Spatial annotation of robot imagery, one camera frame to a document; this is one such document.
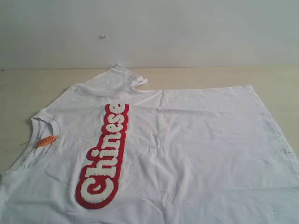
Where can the white t-shirt red Chinese patch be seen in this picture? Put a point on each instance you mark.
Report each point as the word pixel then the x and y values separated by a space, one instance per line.
pixel 125 156

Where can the orange hang tag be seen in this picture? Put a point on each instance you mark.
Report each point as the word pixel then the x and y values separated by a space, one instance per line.
pixel 46 141

